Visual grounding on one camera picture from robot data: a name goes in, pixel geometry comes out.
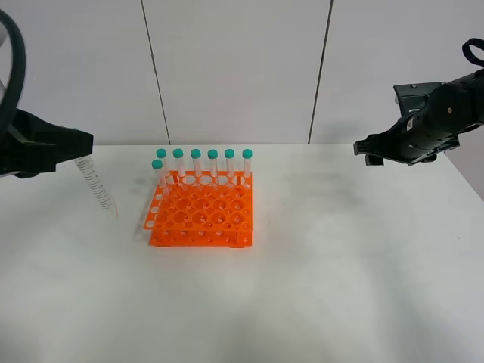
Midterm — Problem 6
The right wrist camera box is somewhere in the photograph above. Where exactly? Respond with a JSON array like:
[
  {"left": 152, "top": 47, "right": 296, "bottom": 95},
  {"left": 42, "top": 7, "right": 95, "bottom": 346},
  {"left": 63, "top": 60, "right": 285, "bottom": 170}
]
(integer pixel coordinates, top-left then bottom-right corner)
[{"left": 393, "top": 82, "right": 444, "bottom": 116}]

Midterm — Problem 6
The front left rack tube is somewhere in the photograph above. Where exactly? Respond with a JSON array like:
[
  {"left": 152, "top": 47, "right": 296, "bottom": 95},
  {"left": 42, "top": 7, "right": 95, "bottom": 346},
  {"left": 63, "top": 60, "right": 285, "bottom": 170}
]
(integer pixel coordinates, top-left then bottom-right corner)
[{"left": 151, "top": 159, "right": 169, "bottom": 195}]

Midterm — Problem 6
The green capped test tube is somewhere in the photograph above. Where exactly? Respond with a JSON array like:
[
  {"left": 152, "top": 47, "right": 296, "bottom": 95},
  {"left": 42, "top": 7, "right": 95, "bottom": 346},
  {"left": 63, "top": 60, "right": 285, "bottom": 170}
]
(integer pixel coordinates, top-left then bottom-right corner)
[{"left": 74, "top": 156, "right": 118, "bottom": 217}]

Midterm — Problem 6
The row tube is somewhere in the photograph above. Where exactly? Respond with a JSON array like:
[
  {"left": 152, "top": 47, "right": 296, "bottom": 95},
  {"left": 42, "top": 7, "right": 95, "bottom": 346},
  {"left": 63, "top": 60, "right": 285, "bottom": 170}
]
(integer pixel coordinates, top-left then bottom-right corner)
[
  {"left": 225, "top": 148, "right": 235, "bottom": 187},
  {"left": 156, "top": 148, "right": 170, "bottom": 181},
  {"left": 242, "top": 148, "right": 253, "bottom": 188},
  {"left": 191, "top": 148, "right": 203, "bottom": 187},
  {"left": 207, "top": 149, "right": 219, "bottom": 186},
  {"left": 172, "top": 148, "right": 186, "bottom": 184}
]

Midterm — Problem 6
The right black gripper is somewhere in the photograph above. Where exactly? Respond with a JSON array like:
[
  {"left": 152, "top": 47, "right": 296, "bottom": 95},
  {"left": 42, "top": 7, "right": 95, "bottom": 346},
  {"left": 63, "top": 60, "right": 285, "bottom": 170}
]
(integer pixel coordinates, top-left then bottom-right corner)
[{"left": 353, "top": 110, "right": 460, "bottom": 166}]

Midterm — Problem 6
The orange test tube rack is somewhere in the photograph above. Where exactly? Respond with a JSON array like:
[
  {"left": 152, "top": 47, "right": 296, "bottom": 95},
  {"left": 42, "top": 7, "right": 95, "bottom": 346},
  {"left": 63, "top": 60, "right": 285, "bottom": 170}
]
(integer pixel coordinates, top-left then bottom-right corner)
[{"left": 143, "top": 170, "right": 254, "bottom": 248}]

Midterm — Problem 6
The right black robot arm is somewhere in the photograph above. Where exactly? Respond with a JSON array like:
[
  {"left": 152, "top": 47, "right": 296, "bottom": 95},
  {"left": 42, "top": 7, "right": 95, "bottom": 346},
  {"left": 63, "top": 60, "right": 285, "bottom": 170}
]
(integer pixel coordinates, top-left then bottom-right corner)
[{"left": 353, "top": 70, "right": 483, "bottom": 166}]

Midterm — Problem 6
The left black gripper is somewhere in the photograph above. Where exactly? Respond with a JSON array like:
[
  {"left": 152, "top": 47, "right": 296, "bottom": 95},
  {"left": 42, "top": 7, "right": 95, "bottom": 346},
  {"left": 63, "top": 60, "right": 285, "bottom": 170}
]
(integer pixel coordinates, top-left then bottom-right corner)
[{"left": 1, "top": 110, "right": 93, "bottom": 178}]

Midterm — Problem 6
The right camera black cable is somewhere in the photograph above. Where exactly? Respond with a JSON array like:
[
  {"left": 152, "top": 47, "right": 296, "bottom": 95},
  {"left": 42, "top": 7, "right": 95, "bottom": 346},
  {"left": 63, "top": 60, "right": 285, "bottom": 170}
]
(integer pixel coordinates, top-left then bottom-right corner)
[{"left": 461, "top": 37, "right": 484, "bottom": 69}]

